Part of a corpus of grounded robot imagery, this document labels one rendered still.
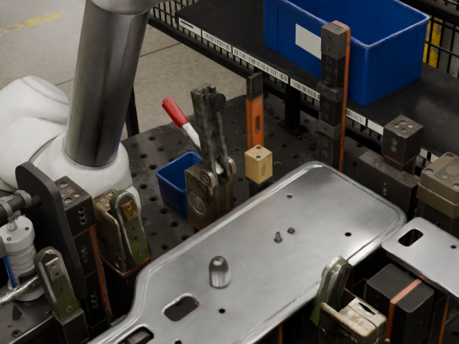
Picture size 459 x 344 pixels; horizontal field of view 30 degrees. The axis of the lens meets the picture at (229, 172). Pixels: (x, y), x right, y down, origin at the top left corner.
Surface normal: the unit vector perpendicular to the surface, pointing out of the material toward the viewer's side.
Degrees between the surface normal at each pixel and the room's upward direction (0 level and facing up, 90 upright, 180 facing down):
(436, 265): 0
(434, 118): 0
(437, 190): 88
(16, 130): 44
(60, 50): 0
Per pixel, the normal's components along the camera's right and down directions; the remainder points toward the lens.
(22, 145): -0.18, -0.10
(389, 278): -0.04, -0.77
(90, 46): -0.62, 0.48
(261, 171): 0.68, 0.45
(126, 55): 0.47, 0.74
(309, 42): -0.80, 0.41
